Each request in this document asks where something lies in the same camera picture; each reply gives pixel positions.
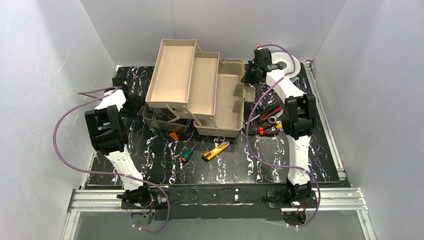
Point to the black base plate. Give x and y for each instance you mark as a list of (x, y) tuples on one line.
[(216, 201)]

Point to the translucent brown beige tool box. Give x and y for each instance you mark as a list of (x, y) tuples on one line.
[(189, 86)]

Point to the orange black pliers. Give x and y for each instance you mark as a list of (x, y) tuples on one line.
[(265, 130)]

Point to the red black cutter tool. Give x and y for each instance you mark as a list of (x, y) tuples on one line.
[(270, 111)]

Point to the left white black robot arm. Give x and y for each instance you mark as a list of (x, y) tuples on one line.
[(109, 136)]

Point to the green stubby screwdriver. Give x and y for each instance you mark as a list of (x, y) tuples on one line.
[(186, 156)]

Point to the white filament spool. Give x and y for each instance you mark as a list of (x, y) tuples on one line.
[(293, 65)]

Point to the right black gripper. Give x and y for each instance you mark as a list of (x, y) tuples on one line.
[(251, 73)]

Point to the silver wrench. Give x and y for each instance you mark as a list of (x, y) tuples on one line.
[(258, 117)]

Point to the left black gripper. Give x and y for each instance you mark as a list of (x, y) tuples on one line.
[(133, 103)]

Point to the orange black scraper tool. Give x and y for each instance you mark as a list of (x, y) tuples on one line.
[(170, 136)]

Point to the black marbled table mat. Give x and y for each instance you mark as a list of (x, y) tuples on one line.
[(160, 161)]

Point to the yellow black utility knife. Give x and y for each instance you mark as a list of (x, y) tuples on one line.
[(208, 156)]

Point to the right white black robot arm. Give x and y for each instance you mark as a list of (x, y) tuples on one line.
[(298, 122)]

